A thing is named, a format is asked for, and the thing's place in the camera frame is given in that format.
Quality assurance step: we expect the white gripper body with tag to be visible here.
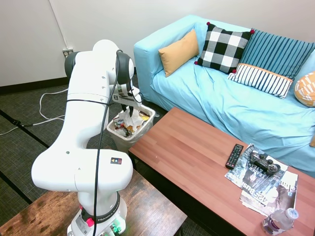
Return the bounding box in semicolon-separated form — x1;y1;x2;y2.
111;91;144;108

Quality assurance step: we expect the white tissue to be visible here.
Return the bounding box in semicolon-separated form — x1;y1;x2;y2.
119;108;142;129

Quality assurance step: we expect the white plastic trash bin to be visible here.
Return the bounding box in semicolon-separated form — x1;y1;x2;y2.
106;105;157;154

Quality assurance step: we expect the plain mustard yellow pillow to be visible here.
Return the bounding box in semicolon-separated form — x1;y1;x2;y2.
158;29;200;78

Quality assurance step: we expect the reddish wooden coffee table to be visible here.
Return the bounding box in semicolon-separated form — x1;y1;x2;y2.
127;107;315;236

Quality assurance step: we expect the light blue sofa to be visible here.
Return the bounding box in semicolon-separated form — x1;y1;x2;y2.
133;14;315;178

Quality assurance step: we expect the black white checkered pillow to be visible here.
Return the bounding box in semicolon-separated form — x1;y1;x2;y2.
193;21;255;75

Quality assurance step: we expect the rustic dark wooden table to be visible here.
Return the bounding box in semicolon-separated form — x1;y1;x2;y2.
0;169;189;236

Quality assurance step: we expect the black remote control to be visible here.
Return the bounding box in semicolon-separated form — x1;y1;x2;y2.
225;144;245;171

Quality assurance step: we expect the glossy dark cover magazine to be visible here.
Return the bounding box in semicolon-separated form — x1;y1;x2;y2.
224;143;289;190

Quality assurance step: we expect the white navy striped pillow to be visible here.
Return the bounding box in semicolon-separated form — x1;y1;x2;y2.
226;63;294;100

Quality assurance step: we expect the black game controller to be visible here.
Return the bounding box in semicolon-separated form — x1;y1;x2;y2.
249;150;282;177

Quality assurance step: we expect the blue striped pillow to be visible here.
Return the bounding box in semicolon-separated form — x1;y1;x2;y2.
238;29;315;81

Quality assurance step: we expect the business magazine white title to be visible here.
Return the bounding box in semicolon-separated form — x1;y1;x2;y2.
239;170;299;217

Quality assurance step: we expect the yellow white patterned bolster pillow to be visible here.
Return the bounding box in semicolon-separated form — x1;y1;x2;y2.
294;71;315;108

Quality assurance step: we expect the clear plastic bottle purple label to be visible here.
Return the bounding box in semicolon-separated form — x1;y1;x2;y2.
261;207;300;236

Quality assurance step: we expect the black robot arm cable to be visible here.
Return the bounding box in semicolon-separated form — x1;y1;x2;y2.
93;49;124;236

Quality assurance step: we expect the white floor cable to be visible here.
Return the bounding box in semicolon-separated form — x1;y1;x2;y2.
0;87;70;136

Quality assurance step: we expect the white wall cable raceway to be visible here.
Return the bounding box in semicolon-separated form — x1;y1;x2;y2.
47;0;71;50

